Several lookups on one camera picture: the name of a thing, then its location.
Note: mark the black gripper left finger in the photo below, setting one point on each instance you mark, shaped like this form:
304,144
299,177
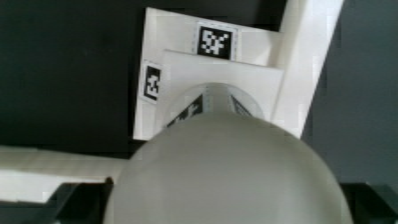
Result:
77,203

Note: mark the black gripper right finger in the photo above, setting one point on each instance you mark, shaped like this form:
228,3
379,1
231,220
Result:
372,211

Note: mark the white front rail bar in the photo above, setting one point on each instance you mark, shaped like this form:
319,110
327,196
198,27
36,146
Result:
38,169

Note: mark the white lamp base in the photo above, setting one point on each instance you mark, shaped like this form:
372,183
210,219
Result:
201,51

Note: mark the white rail bar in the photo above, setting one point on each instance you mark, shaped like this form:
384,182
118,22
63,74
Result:
38,169
306,31

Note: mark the white right rail bar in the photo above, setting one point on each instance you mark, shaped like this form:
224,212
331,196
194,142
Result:
306,31

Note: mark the white lamp bulb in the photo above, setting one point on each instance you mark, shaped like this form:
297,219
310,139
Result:
226,172

